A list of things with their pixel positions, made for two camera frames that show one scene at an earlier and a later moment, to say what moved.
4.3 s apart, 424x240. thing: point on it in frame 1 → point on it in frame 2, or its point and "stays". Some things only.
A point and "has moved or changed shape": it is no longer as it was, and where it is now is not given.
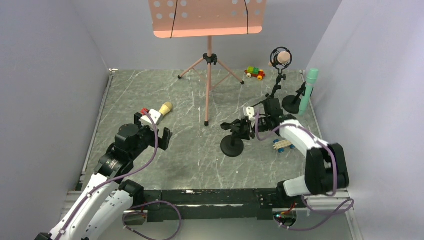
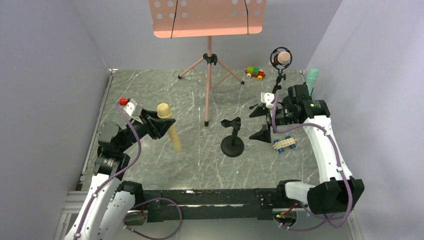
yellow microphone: [166, 108] has moved or changed shape
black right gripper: [247, 126] → [268, 120]
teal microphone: [312, 75] stays
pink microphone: [283, 57] stays
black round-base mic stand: [232, 145] stays
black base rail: [207, 205] stays
